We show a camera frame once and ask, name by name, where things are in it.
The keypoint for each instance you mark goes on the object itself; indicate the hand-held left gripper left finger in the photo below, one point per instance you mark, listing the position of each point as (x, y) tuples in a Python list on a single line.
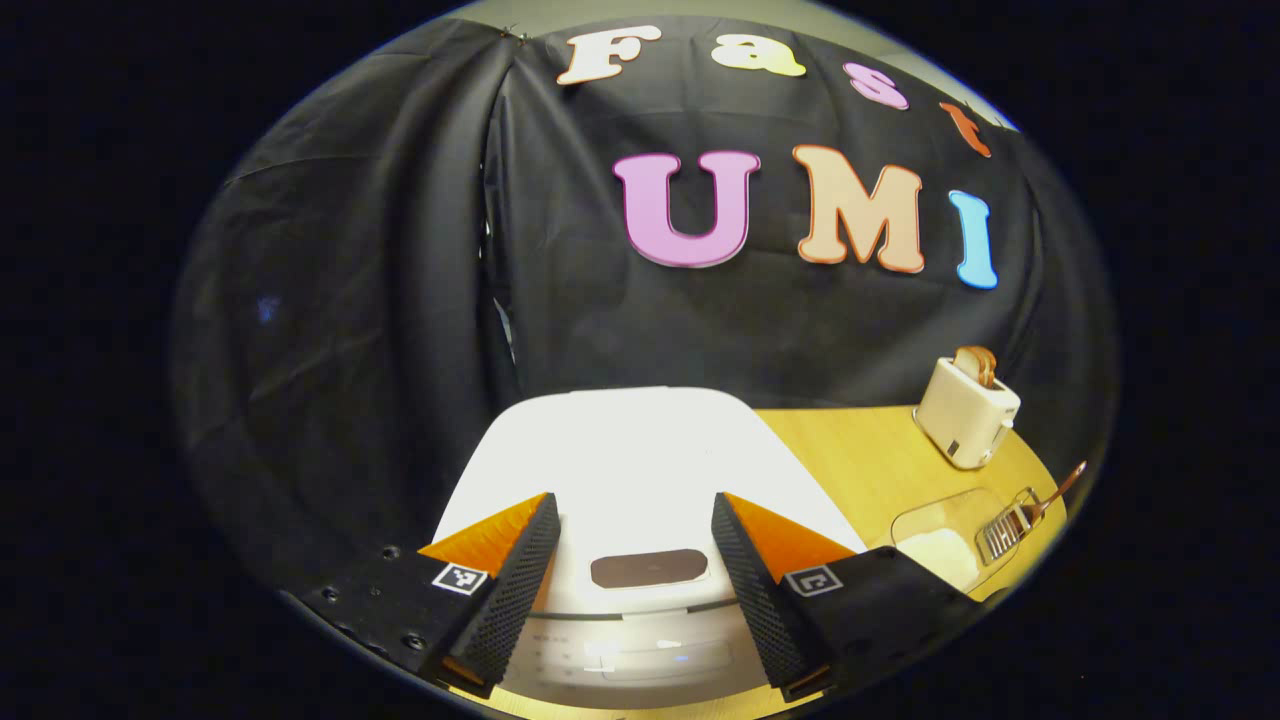
[(505, 600)]

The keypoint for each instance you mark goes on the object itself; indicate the white rice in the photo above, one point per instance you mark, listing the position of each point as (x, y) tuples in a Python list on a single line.
[(940, 555)]

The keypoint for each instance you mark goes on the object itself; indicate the black backdrop cloth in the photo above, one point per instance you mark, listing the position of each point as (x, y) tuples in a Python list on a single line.
[(400, 300)]

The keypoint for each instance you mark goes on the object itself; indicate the white toaster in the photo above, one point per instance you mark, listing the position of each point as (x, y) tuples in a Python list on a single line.
[(965, 420)]

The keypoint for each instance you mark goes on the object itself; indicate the toasted bread slice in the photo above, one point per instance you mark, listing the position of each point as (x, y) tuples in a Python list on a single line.
[(988, 368), (967, 365)]

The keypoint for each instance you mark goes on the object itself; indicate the white rice cooker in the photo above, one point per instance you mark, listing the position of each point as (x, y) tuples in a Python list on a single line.
[(640, 460)]

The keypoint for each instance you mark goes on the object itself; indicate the clear plastic container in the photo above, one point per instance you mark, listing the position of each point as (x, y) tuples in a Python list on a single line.
[(930, 515)]

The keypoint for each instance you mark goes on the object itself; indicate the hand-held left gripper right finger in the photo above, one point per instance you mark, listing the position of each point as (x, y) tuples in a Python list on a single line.
[(765, 600)]

